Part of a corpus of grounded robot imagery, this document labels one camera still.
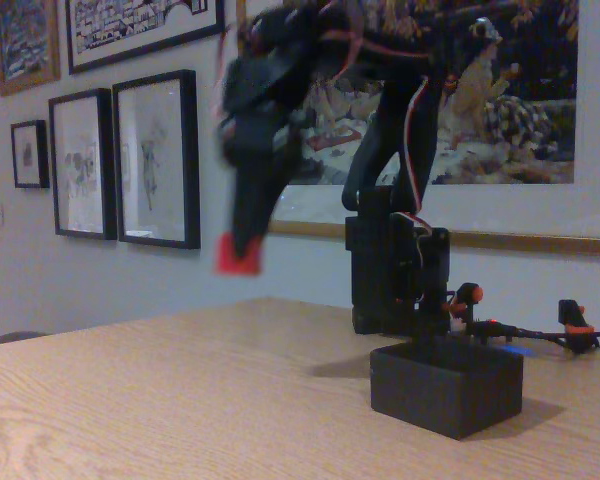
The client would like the wide black framed sketch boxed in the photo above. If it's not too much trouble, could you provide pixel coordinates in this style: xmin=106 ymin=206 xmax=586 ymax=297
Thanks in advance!
xmin=112 ymin=69 xmax=203 ymax=251

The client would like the black framed city print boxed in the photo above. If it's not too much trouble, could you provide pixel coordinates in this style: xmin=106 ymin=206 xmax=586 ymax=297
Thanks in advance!
xmin=65 ymin=0 xmax=227 ymax=77

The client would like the black power cable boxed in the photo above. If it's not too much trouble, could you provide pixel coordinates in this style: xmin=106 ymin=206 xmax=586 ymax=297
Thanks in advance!
xmin=472 ymin=322 xmax=600 ymax=351

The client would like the small black picture frame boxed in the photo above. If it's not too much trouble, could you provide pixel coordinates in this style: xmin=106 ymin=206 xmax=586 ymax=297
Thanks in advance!
xmin=10 ymin=119 xmax=52 ymax=190

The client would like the black clamp with orange knob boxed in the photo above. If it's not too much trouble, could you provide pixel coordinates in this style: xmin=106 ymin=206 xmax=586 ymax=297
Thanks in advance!
xmin=448 ymin=282 xmax=484 ymax=329

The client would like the red white servo cable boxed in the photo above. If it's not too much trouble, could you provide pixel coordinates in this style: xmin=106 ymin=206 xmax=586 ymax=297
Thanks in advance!
xmin=319 ymin=0 xmax=462 ymax=307

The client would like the red cube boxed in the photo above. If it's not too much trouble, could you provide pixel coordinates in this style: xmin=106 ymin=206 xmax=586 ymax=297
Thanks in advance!
xmin=213 ymin=231 xmax=265 ymax=277

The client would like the dark chair back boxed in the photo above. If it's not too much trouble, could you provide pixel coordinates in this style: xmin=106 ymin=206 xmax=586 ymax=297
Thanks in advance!
xmin=0 ymin=330 xmax=54 ymax=347

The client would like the narrow black framed sketch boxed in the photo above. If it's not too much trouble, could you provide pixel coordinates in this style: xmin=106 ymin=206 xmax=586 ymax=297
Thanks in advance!
xmin=48 ymin=88 xmax=119 ymax=242

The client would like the black box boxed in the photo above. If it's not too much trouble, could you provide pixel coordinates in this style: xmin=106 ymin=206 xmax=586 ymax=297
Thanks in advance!
xmin=369 ymin=336 xmax=525 ymax=442

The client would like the wooden framed colourful painting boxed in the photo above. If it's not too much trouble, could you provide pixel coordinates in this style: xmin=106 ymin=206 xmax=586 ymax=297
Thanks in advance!
xmin=0 ymin=0 xmax=63 ymax=98

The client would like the black clamp with orange band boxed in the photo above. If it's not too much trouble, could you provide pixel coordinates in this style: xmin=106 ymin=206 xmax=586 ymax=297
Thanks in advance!
xmin=558 ymin=298 xmax=600 ymax=354

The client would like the large gold framed picture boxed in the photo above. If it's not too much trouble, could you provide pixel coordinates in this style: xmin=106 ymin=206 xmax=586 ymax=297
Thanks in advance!
xmin=236 ymin=0 xmax=600 ymax=256

